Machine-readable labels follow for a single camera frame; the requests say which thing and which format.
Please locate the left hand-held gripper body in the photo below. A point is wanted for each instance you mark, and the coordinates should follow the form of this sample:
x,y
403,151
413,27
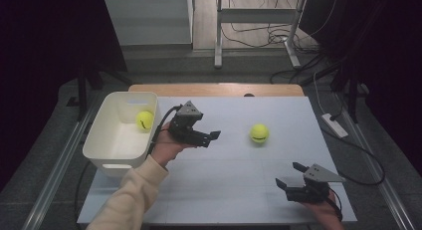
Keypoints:
x,y
185,130

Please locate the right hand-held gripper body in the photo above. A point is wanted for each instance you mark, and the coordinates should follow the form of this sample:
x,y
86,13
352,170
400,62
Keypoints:
x,y
307,191

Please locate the yellow tennis ball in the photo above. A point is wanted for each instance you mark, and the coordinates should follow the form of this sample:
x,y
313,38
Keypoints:
x,y
145,120
259,133

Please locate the white plastic bin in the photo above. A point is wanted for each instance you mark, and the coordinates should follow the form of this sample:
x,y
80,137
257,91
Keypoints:
x,y
114,143

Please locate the person's right hand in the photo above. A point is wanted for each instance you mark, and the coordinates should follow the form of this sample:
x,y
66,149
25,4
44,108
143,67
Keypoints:
x,y
320,210

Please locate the person's left hand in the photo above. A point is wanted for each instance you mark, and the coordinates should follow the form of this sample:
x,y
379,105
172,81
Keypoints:
x,y
166,148

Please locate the white table cover sheet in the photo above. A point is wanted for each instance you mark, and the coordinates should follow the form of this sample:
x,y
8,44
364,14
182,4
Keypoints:
x,y
239,170

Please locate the wooden table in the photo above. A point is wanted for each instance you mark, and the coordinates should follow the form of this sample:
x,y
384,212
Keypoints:
x,y
215,90

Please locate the white power strip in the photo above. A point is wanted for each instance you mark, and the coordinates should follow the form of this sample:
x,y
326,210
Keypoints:
x,y
335,125

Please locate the dark metal stand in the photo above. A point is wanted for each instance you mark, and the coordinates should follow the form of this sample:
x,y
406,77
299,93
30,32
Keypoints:
x,y
82,90
352,90

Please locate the white cabinet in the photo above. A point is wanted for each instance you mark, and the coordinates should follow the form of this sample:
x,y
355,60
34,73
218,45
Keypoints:
x,y
149,21

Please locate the grey metal floor rail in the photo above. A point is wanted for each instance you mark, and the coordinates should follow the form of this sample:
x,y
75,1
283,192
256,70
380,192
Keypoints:
x,y
56,177
384,183

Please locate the white metal desk frame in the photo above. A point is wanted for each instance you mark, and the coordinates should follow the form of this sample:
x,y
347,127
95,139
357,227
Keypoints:
x,y
255,16

